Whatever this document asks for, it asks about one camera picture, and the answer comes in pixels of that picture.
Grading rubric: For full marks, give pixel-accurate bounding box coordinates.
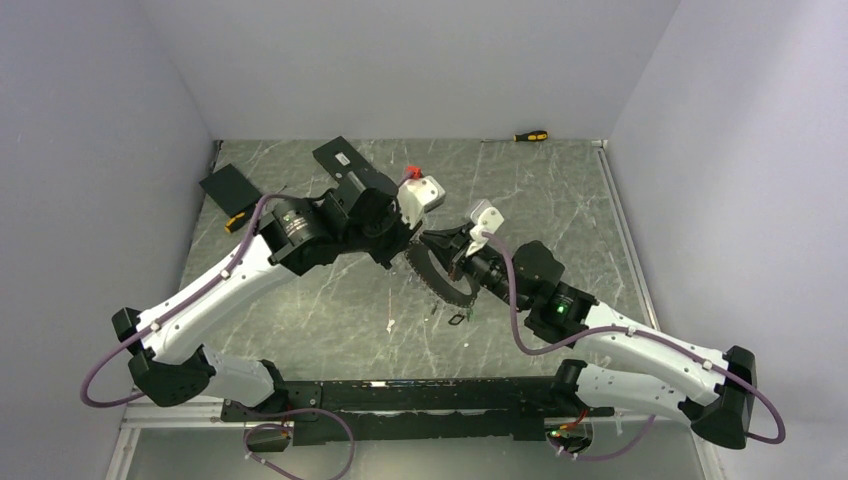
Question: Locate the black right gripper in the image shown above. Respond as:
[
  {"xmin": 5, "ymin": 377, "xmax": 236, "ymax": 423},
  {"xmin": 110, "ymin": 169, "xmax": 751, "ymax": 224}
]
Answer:
[{"xmin": 421, "ymin": 223, "xmax": 528, "ymax": 310}]

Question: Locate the round metal keyring plate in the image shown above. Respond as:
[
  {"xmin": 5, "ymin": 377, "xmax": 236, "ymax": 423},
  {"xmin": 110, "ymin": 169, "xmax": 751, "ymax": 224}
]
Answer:
[{"xmin": 404, "ymin": 242, "xmax": 480, "ymax": 309}]

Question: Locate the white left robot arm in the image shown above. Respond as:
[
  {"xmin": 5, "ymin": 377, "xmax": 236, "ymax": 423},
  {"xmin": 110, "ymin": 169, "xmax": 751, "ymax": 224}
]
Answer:
[{"xmin": 112, "ymin": 169, "xmax": 445, "ymax": 420}]

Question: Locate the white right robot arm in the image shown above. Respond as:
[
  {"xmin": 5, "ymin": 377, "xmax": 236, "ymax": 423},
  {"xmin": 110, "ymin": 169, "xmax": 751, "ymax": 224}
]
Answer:
[{"xmin": 405, "ymin": 226, "xmax": 756, "ymax": 450}]

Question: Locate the black box with label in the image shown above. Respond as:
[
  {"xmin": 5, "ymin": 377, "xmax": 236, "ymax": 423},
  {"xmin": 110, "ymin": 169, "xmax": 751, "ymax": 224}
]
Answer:
[{"xmin": 312, "ymin": 136, "xmax": 372, "ymax": 184}]

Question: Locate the yellow black screwdriver far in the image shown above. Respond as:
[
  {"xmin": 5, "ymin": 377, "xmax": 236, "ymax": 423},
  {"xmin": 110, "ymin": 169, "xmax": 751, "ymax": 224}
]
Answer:
[{"xmin": 482, "ymin": 130, "xmax": 549, "ymax": 143}]

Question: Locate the yellow black screwdriver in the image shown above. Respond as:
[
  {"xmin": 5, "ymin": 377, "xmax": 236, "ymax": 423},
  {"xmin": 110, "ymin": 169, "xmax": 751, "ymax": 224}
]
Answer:
[
  {"xmin": 225, "ymin": 211, "xmax": 252, "ymax": 234},
  {"xmin": 482, "ymin": 130, "xmax": 549, "ymax": 143}
]

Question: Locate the yellow black screwdriver left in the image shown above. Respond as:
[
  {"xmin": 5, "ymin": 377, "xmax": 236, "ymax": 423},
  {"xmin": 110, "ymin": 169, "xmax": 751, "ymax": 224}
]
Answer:
[{"xmin": 225, "ymin": 211, "xmax": 252, "ymax": 234}]

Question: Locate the plain black box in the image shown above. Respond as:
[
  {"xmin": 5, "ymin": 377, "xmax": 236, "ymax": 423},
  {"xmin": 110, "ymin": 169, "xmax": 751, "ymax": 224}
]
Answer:
[{"xmin": 199, "ymin": 164, "xmax": 262, "ymax": 218}]

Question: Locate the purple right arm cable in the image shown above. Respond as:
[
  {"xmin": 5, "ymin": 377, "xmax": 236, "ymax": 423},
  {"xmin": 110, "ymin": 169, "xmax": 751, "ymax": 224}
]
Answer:
[{"xmin": 482, "ymin": 231, "xmax": 787, "ymax": 445}]

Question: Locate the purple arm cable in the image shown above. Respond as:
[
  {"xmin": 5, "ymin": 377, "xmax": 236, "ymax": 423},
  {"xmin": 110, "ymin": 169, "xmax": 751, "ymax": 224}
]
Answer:
[
  {"xmin": 79, "ymin": 193, "xmax": 306, "ymax": 408},
  {"xmin": 482, "ymin": 231, "xmax": 787, "ymax": 445}
]

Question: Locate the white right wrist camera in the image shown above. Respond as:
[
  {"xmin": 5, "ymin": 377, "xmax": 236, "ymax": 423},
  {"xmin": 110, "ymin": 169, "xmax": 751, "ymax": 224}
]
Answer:
[{"xmin": 465, "ymin": 199, "xmax": 504, "ymax": 257}]

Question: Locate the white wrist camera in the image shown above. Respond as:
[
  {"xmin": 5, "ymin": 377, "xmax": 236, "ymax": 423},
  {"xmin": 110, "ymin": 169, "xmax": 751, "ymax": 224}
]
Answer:
[
  {"xmin": 397, "ymin": 166, "xmax": 446, "ymax": 229},
  {"xmin": 465, "ymin": 199, "xmax": 504, "ymax": 257}
]

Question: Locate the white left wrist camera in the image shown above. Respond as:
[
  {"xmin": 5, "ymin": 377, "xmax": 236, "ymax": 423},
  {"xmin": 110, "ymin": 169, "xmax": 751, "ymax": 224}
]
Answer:
[{"xmin": 397, "ymin": 166, "xmax": 446, "ymax": 229}]

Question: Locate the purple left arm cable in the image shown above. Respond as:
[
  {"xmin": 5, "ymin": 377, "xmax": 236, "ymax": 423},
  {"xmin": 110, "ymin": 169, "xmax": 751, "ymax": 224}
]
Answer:
[{"xmin": 79, "ymin": 193, "xmax": 306, "ymax": 408}]

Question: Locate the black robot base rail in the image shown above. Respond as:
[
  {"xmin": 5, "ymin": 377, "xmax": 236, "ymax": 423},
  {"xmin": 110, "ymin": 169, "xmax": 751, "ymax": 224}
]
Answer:
[{"xmin": 221, "ymin": 376, "xmax": 581, "ymax": 446}]

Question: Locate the aluminium frame rail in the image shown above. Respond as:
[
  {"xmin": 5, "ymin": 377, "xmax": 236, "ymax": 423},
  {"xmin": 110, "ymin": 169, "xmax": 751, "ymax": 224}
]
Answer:
[{"xmin": 112, "ymin": 138, "xmax": 746, "ymax": 447}]

